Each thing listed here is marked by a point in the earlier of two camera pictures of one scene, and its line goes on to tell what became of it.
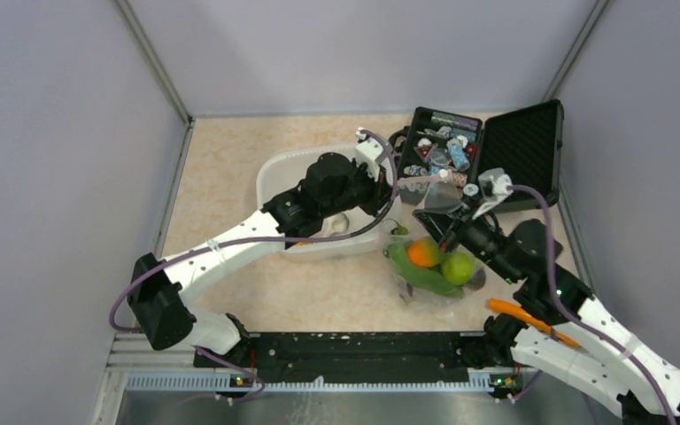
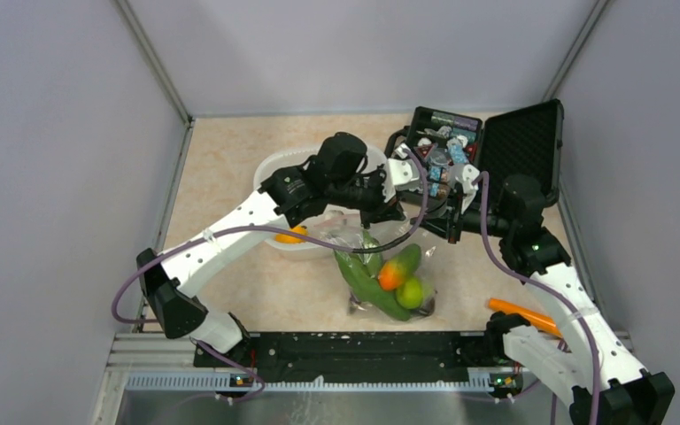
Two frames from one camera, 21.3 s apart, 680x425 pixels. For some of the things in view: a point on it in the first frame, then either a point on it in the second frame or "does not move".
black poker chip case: x=445 y=152 does not move
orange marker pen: x=523 y=313 does not move
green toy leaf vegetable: x=432 y=279 → x=361 y=271
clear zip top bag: x=425 y=274 → x=397 y=282
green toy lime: x=458 y=268 → x=410 y=296
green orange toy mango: x=423 y=251 → x=399 y=267
